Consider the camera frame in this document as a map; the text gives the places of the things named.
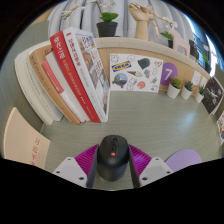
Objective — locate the light grey curtain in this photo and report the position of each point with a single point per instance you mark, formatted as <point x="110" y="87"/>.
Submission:
<point x="123" y="16"/>

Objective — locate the window with dark frame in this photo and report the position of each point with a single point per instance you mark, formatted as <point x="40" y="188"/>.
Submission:
<point x="206" y="40"/>

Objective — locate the black computer mouse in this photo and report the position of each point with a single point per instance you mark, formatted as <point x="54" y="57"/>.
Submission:
<point x="112" y="160"/>

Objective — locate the brown kraft cover book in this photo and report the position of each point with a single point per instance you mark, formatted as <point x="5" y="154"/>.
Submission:
<point x="41" y="70"/>

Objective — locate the black cover book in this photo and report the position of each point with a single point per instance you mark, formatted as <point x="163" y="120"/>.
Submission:
<point x="211" y="95"/>

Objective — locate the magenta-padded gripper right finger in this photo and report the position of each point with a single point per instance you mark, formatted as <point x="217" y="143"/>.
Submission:
<point x="155" y="170"/>

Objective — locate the small plant in white pot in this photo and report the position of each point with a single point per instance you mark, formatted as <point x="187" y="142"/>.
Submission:
<point x="172" y="90"/>
<point x="199" y="96"/>
<point x="186" y="93"/>

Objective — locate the white wall socket plate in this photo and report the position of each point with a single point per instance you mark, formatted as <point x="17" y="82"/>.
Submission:
<point x="196" y="78"/>
<point x="204" y="82"/>

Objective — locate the thick white book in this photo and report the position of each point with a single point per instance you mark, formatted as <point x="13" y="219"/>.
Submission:
<point x="28" y="80"/>

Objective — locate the grey-green desk divider panel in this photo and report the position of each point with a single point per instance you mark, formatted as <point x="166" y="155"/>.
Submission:
<point x="13" y="66"/>

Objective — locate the black wooden horse figure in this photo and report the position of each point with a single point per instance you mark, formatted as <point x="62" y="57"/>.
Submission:
<point x="194" y="48"/>

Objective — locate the red spine book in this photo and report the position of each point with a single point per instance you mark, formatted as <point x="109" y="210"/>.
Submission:
<point x="70" y="70"/>

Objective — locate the white orchid in black pot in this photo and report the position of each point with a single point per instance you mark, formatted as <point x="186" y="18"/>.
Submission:
<point x="107" y="29"/>
<point x="207" y="65"/>
<point x="167" y="34"/>

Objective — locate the beige booklet with red text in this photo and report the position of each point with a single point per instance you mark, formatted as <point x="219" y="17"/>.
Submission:
<point x="23" y="140"/>

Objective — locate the white sheet of stickers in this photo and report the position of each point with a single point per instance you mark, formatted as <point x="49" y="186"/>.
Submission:
<point x="133" y="71"/>

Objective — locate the pink wooden horse figure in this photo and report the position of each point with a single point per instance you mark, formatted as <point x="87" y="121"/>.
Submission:
<point x="180" y="41"/>

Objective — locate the round purple number sticker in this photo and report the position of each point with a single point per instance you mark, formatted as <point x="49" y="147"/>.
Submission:
<point x="168" y="73"/>

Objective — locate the wooden artist mannequin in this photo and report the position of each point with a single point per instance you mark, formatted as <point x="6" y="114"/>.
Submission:
<point x="154" y="20"/>

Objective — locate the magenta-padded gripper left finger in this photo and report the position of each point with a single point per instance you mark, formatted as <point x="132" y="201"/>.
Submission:
<point x="68" y="170"/>

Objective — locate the white book with red stripe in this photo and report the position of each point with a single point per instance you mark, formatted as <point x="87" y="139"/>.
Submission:
<point x="63" y="90"/>

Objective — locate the wooden hand model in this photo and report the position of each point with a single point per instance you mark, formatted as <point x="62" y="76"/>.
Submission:
<point x="140" y="26"/>

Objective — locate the purple mouse pad with wrist rest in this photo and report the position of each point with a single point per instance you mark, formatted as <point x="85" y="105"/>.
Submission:
<point x="183" y="159"/>

